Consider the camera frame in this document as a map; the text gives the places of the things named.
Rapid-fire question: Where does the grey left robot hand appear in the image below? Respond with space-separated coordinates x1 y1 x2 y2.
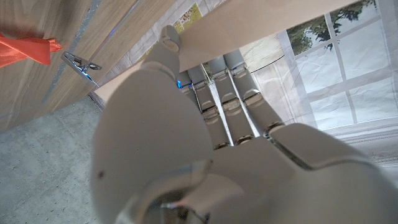
89 24 398 224

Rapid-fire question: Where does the wooden clip hanger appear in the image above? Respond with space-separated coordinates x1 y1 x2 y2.
61 0 361 103

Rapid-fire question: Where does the orange satin ribbon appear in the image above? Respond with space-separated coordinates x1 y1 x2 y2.
0 30 63 69

